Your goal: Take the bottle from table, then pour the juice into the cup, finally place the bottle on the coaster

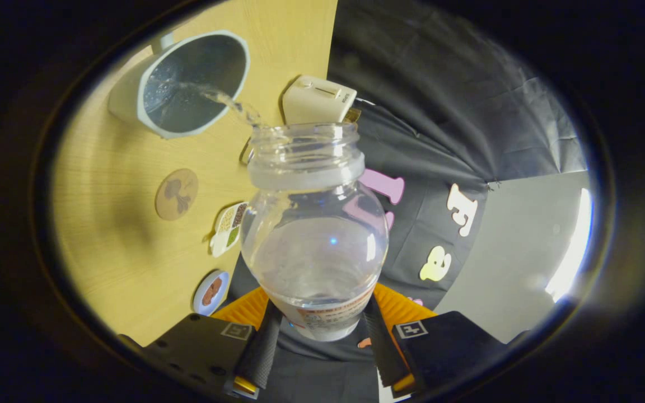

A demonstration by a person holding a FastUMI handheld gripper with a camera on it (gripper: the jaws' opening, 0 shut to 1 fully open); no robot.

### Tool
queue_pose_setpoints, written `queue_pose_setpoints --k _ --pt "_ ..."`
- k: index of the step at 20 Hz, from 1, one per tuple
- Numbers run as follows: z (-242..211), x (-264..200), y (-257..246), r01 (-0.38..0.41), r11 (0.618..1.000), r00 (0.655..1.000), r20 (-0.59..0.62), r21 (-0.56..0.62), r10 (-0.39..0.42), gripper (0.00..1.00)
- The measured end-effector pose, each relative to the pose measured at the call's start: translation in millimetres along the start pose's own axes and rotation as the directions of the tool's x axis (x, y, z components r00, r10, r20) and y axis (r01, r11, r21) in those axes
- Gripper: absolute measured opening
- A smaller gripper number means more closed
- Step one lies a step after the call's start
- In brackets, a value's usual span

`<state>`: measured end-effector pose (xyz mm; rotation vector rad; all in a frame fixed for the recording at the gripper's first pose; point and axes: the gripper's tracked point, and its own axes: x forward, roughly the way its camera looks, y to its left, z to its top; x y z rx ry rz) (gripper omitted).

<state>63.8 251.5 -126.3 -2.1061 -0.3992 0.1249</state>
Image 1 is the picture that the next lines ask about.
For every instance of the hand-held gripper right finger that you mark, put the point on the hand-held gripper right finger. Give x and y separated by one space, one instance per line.
381 350

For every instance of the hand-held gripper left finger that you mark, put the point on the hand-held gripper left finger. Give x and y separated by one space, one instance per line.
261 352

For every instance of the clear plastic bottle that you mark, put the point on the clear plastic bottle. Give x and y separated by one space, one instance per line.
314 252

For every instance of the round wooden coaster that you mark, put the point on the round wooden coaster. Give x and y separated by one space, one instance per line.
176 195

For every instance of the pale green cup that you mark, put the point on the pale green cup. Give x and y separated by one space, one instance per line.
194 89

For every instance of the blue plate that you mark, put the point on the blue plate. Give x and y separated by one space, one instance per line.
200 305

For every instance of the brown meat piece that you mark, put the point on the brown meat piece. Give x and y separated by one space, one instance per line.
212 291

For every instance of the white divided bean tray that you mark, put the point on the white divided bean tray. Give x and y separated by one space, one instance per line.
228 229

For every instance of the wooden table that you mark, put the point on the wooden table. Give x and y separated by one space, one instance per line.
110 252

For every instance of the brown toast slice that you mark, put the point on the brown toast slice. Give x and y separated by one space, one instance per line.
353 116

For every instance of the white toaster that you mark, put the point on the white toaster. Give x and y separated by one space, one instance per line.
317 101

